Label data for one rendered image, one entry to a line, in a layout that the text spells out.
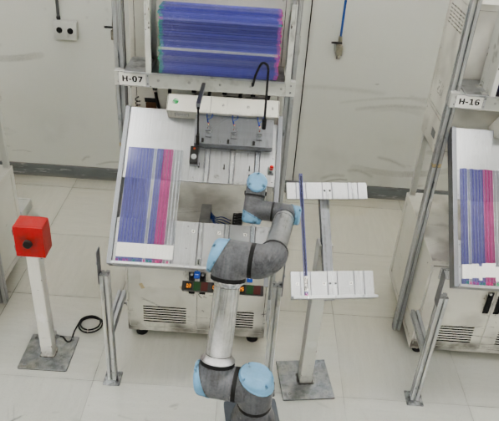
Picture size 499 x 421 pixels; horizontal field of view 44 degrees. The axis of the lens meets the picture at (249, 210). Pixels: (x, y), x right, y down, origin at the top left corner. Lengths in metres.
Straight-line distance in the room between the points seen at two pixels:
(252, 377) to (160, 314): 1.22
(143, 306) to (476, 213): 1.64
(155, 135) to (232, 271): 1.00
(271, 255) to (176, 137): 0.98
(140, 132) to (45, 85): 1.85
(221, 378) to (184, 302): 1.10
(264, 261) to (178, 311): 1.28
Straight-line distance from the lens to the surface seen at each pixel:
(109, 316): 2.84
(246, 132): 2.69
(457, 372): 3.41
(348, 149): 4.49
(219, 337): 2.04
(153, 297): 3.13
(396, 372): 3.30
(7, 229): 3.69
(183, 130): 2.77
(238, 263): 1.94
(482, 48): 2.96
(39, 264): 2.93
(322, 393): 3.10
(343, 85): 4.30
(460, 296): 3.19
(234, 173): 2.69
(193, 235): 2.62
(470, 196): 2.83
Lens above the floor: 2.28
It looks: 32 degrees down
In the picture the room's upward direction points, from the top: 4 degrees clockwise
